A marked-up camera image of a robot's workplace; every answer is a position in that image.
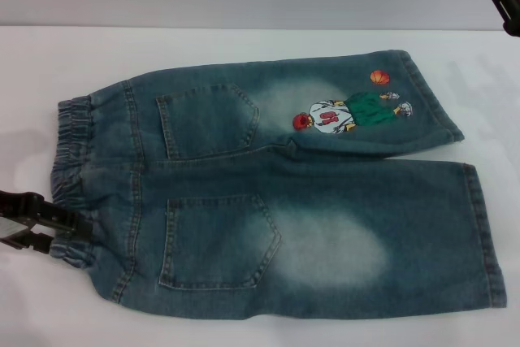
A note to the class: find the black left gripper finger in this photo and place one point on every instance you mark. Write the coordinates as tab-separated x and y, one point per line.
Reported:
40	243
44	213

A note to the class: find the blue denim shorts with cartoon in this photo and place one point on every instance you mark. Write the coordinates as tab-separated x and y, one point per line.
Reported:
325	221

